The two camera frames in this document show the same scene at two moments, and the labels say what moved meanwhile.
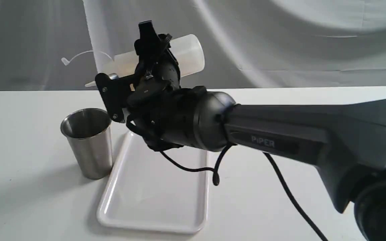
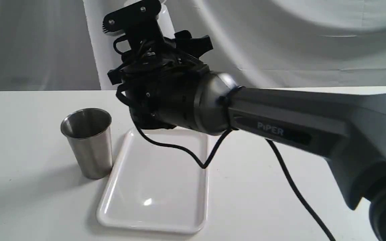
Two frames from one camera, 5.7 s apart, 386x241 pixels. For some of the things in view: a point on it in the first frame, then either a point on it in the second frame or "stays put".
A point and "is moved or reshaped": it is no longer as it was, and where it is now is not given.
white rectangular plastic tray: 144,191 stays put
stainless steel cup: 89,130 stays put
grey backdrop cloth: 28,45 stays put
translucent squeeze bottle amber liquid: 190,48 is moved or reshaped
